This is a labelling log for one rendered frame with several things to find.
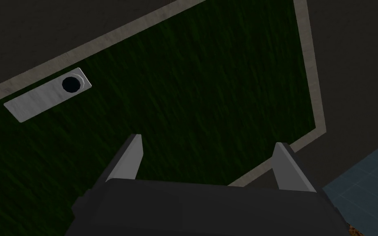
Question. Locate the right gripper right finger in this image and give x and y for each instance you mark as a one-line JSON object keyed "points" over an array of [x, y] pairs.
{"points": [[289, 172]]}

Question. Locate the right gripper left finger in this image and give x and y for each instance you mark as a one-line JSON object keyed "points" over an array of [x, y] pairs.
{"points": [[128, 162]]}

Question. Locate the black knob on grey plate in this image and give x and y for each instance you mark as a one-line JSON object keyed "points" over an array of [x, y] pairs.
{"points": [[49, 95]]}

